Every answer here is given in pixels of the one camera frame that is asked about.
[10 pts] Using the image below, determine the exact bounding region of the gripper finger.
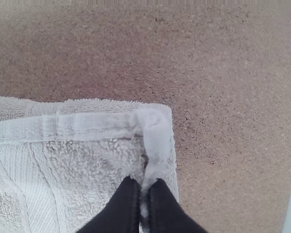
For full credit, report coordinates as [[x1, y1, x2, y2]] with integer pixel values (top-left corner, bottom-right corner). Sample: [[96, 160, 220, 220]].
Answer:
[[76, 176, 141, 233], [148, 178, 210, 233]]

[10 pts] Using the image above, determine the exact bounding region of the pale towel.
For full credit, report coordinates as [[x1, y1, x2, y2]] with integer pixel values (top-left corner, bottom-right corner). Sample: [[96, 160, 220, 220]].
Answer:
[[0, 94, 180, 233]]

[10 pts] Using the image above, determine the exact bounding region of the cork mat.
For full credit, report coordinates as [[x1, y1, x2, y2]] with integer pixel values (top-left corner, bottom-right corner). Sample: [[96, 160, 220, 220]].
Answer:
[[0, 0, 291, 233]]

